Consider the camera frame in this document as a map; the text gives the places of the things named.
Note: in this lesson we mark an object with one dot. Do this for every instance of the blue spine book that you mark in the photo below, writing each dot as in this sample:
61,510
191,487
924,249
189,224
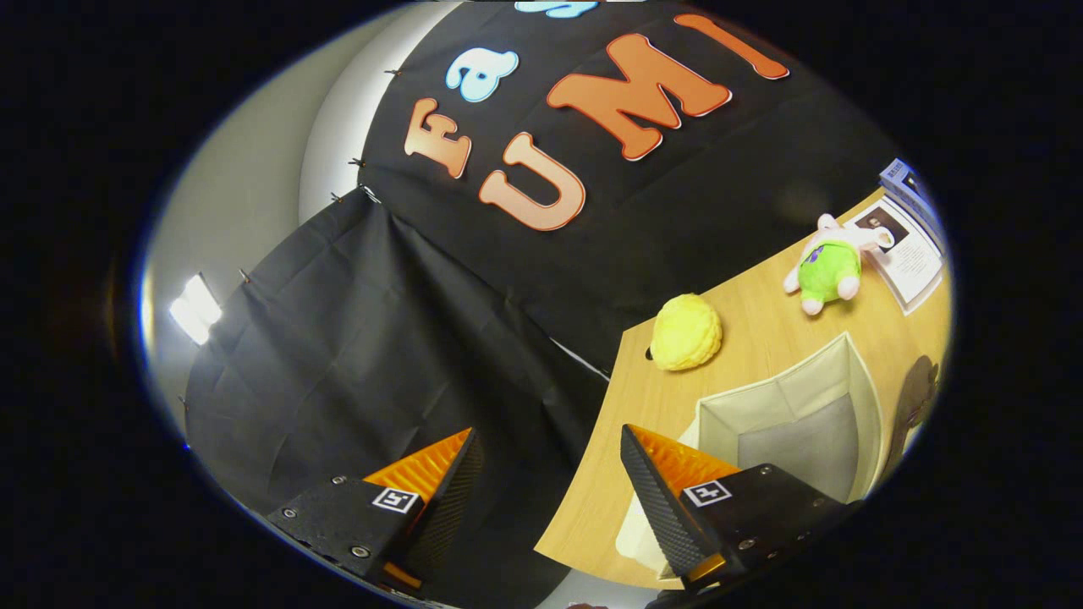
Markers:
924,222

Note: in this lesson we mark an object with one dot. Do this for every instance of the green plush toy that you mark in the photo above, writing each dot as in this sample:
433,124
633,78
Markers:
829,271

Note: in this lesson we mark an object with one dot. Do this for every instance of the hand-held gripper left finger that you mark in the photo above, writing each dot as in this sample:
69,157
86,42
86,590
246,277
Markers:
444,507

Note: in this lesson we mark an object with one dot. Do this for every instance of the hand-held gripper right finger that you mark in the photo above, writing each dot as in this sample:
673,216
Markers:
664,512

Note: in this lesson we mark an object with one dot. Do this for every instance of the brown fuzzy shoe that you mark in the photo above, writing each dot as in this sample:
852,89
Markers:
915,406

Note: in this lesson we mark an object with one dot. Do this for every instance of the beige fabric storage box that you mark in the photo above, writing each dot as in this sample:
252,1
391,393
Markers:
787,423

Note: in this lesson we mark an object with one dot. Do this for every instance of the yellow plush ball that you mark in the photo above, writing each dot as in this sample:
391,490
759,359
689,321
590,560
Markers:
685,332

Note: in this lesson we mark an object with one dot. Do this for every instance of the white book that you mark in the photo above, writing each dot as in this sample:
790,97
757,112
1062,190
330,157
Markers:
909,266

